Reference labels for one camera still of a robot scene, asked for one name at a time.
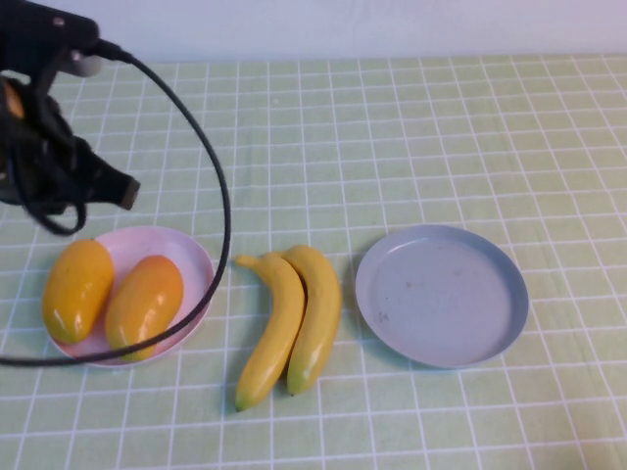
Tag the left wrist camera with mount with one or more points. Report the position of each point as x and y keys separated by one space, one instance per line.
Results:
x=49 y=29

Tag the thick short-stemmed yellow banana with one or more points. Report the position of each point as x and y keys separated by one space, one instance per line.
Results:
x=318 y=318

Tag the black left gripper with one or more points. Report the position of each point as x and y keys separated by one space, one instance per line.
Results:
x=44 y=156

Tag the green white checked tablecloth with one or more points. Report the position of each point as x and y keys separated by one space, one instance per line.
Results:
x=343 y=147

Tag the orange-blushed yellow mango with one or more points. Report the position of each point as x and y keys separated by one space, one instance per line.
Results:
x=144 y=303

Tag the plain yellow mango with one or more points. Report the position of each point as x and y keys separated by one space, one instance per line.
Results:
x=76 y=289

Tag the pink round plate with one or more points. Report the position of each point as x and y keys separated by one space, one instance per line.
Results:
x=132 y=245

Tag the blue-grey round plate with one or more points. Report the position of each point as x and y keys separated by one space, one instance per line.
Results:
x=441 y=298

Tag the slim long-stemmed yellow banana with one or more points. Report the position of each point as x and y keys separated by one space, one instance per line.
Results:
x=274 y=333

